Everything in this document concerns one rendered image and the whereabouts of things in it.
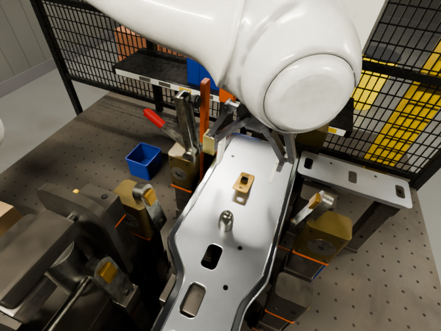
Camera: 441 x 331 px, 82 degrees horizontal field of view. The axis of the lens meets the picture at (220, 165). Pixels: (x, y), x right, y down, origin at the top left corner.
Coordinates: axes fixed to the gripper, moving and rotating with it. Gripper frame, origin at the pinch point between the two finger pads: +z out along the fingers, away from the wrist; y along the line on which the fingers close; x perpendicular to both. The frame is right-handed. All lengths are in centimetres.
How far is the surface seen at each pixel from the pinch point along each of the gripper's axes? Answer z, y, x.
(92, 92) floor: 112, -199, 137
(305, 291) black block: 7.7, 19.6, -19.0
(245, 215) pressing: 7.0, 3.7, -8.2
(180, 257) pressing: 7.1, -5.0, -23.0
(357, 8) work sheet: -23, 14, 54
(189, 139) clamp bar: -3.9, -13.8, -1.7
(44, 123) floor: 112, -200, 77
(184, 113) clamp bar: -10.5, -14.9, -1.7
